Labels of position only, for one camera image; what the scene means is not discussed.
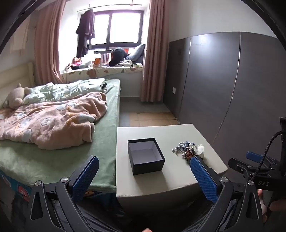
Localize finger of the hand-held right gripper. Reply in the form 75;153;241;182
228;158;255;178
246;152;272;165

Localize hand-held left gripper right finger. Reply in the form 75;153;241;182
190;155;264;232

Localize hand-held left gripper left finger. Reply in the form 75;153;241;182
29;155;100;232

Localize silver ball chain necklace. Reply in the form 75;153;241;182
172;143;188;155

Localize black gift box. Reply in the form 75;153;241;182
128;138;165;175

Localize person's right hand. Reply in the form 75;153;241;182
257;188;286;216

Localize white leather side table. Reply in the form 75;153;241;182
116;123;229;209

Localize green bed sheet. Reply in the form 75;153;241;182
0;79;121;193

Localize pink floral blanket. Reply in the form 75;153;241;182
0;91;108;150

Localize grey wardrobe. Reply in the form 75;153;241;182
163;31;286;161

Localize flattened cardboard sheets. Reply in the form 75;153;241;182
128;112;180;127

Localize light green quilt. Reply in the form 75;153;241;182
22;78;107;105

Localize bed with green bedding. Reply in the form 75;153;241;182
61;66;143;83

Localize beige plush toy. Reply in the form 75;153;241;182
3;83;34;110

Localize pile of small toys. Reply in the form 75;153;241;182
66;57;93;71

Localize cream padded headboard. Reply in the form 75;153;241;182
0;61;36;107

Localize black bag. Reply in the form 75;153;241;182
109;47;129;67

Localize small folding table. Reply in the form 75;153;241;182
94;49;113;67

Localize pink curtain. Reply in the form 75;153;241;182
33;0;67;86
140;0;171;103

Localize dark grey pillow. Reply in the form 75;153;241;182
125;43;146;62

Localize hanging dark clothes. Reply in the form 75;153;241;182
75;9;96;58

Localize white hanging cloth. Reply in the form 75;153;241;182
10;20;30;56

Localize dark framed window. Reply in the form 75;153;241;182
89;10;143;51

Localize black cable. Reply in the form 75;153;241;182
250;131;286;181

